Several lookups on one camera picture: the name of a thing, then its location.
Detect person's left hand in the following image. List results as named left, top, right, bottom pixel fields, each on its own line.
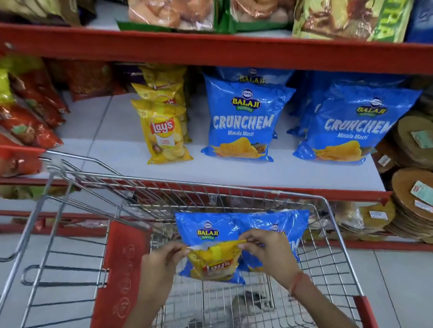
left=133, top=239, right=197, bottom=310

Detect person's right hand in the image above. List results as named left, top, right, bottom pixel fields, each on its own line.
left=235, top=223, right=305, bottom=290

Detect yellow chips packet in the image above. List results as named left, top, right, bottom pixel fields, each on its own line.
left=140, top=60, right=189, bottom=90
left=131, top=93, right=194, bottom=167
left=184, top=238, right=253, bottom=285
left=131, top=77, right=188, bottom=113

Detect person's right forearm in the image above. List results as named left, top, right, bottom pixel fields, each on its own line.
left=287, top=268, right=370, bottom=328

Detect blue chips packet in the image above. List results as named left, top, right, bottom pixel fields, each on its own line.
left=215, top=58, right=298, bottom=93
left=192, top=64, right=304, bottom=170
left=285, top=73, right=430, bottom=172
left=231, top=205, right=316, bottom=276
left=172, top=205, right=250, bottom=292
left=281, top=68, right=354, bottom=139

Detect flat yellow papad pack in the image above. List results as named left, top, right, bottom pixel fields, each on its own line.
left=333, top=195, right=399, bottom=240

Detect small round papad pack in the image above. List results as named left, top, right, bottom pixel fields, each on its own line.
left=370, top=137, right=402, bottom=176

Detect large round papad pack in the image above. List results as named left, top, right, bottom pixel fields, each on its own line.
left=391, top=113, right=433, bottom=175
left=382, top=165, right=433, bottom=246

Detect brown-red snack packet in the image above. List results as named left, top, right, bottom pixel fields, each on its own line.
left=61, top=55, right=127, bottom=103

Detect red metal shelf rack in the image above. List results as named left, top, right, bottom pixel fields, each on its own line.
left=0, top=0, right=433, bottom=308

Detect pile of red snack packets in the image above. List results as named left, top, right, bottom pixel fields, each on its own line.
left=0, top=64, right=77, bottom=178

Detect green snack bag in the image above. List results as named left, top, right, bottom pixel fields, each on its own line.
left=288, top=0, right=433, bottom=55

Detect olive snack bags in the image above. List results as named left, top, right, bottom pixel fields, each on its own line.
left=0, top=0, right=98, bottom=36

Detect red thread bracelet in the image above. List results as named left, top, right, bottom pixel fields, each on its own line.
left=285, top=271, right=314, bottom=302

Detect metal wire shopping cart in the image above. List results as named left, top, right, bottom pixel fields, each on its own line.
left=0, top=105, right=381, bottom=328

